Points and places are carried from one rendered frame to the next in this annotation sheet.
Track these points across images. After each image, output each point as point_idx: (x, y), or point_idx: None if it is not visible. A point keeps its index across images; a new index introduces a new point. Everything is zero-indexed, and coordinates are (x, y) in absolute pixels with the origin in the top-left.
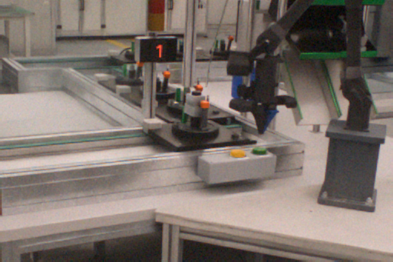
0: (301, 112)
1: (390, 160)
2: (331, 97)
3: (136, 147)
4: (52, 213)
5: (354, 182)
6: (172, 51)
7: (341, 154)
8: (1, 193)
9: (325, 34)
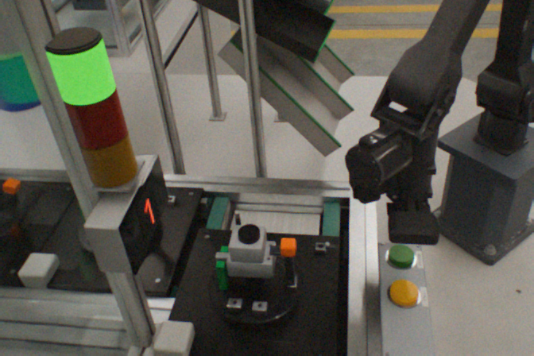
0: (334, 137)
1: (360, 117)
2: (324, 87)
3: None
4: None
5: (523, 213)
6: (160, 190)
7: (518, 193)
8: None
9: None
